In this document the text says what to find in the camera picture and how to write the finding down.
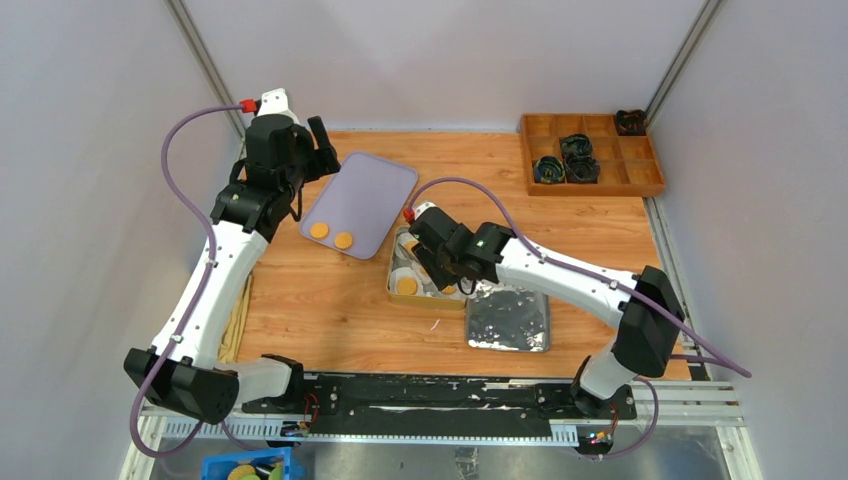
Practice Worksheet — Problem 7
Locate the gold square cookie tin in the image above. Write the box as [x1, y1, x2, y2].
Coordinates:
[387, 226, 466, 311]

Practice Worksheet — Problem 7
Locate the lavender plastic tray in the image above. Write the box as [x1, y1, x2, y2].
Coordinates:
[299, 151, 419, 260]

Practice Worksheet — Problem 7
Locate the silver square tin lid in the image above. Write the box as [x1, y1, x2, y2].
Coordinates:
[465, 283, 551, 353]

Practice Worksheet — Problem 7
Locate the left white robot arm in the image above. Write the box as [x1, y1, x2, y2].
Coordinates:
[123, 114, 340, 425]

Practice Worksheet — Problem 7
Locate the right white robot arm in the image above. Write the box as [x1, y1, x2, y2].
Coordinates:
[405, 202, 682, 418]

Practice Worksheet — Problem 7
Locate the white paper cup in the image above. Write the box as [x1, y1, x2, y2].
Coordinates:
[396, 232, 418, 262]
[411, 262, 432, 284]
[389, 267, 424, 296]

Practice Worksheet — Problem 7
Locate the dark rolled sock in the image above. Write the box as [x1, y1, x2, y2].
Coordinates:
[559, 133, 593, 159]
[613, 109, 647, 136]
[565, 155, 601, 184]
[532, 155, 566, 185]

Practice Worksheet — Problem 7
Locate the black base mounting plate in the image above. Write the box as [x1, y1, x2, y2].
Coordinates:
[242, 373, 637, 439]

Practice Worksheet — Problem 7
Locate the wooden compartment organizer box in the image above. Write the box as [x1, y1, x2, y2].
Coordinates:
[519, 113, 666, 198]

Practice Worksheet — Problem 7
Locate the folded yellow cloth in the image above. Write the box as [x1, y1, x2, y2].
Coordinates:
[217, 274, 254, 364]

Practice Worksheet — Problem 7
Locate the blue plastic bin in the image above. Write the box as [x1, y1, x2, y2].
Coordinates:
[200, 447, 306, 480]

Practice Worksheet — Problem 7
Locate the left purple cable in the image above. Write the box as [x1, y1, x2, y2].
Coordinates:
[129, 102, 256, 460]

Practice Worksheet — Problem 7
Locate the purple cable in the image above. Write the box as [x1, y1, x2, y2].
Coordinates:
[129, 102, 256, 460]
[405, 176, 753, 461]

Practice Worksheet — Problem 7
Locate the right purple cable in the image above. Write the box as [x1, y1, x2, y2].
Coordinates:
[405, 176, 753, 461]

